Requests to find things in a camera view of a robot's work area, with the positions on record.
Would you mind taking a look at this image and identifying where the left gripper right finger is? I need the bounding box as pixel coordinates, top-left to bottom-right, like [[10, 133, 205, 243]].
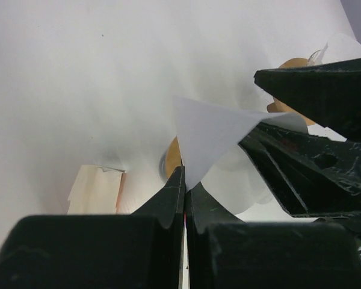
[[185, 185, 361, 288]]

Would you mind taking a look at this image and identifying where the orange coffee filter pack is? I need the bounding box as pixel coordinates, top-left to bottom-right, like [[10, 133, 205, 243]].
[[67, 165, 126, 215]]

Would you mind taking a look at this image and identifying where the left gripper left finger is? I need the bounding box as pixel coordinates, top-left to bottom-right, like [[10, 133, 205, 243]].
[[0, 167, 185, 288]]

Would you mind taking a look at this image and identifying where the white paper coffee filter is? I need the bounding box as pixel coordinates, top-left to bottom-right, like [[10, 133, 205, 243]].
[[314, 33, 361, 65]]

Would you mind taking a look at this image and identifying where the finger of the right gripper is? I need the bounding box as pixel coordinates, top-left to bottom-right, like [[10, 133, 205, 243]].
[[238, 123, 361, 232], [254, 58, 361, 141]]

